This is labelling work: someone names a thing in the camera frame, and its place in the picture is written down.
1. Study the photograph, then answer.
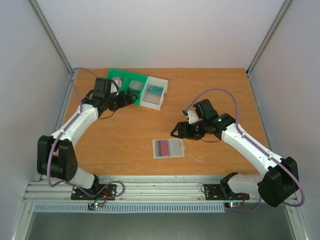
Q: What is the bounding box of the red card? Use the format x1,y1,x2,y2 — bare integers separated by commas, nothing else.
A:
156,140,170,157

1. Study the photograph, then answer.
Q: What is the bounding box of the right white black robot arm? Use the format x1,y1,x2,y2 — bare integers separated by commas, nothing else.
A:
170,99,299,207

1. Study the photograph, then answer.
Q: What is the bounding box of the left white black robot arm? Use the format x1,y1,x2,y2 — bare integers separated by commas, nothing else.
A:
36,77,139,199

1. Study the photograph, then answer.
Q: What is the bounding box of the grey card in bin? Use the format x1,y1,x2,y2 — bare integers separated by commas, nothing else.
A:
128,80,143,91

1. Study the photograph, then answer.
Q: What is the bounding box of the teal card in bin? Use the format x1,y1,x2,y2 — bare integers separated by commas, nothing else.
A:
148,85,164,97

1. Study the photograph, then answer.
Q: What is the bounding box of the green bin middle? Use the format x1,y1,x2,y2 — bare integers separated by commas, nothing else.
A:
121,72,148,105

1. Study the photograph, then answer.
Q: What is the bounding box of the green bin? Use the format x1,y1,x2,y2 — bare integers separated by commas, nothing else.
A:
121,72,148,105
106,69,130,91

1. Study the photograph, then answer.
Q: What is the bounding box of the white bin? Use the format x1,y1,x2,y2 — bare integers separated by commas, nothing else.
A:
140,76,168,111

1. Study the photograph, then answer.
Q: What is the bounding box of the green bin far left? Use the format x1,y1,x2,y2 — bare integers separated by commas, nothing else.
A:
106,69,130,91

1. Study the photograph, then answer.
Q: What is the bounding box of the right controller board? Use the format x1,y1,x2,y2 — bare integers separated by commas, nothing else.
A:
225,201,242,209

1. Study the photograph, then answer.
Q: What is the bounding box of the controller board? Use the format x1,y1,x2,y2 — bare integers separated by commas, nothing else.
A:
87,202,104,211
225,201,242,209

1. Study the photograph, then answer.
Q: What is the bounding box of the left controller board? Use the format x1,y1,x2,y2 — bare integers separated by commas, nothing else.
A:
87,202,104,211

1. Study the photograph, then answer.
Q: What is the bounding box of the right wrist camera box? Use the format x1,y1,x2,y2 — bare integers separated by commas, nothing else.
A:
184,109,199,124

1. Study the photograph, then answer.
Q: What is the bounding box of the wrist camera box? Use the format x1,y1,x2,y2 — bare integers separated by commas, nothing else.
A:
112,77,124,88
184,109,199,124

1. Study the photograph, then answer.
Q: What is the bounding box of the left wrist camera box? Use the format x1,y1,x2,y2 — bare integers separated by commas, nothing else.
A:
112,77,124,88

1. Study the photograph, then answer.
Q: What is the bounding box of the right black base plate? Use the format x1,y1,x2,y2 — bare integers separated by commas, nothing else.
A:
200,184,250,201

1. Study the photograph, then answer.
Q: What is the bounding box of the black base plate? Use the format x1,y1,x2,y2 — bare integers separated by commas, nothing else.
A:
70,184,117,201
200,184,250,201

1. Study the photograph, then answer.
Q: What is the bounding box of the aluminium front rail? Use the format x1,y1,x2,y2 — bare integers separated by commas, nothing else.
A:
22,159,298,203

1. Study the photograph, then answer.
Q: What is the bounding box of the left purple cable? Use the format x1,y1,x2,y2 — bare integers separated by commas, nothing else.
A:
46,67,126,201

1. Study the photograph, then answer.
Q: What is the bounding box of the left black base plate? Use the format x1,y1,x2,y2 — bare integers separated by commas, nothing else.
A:
70,184,117,201

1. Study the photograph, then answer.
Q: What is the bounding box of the left aluminium frame post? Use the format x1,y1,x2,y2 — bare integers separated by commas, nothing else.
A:
28,0,72,73

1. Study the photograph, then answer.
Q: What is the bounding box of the aluminium frame post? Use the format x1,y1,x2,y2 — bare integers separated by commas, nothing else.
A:
28,0,72,73
244,0,295,76

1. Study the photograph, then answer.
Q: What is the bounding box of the grey slotted cable duct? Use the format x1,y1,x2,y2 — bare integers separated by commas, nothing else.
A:
34,202,225,214

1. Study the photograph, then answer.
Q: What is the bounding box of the right aluminium frame post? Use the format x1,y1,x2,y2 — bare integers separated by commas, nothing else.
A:
244,0,295,76

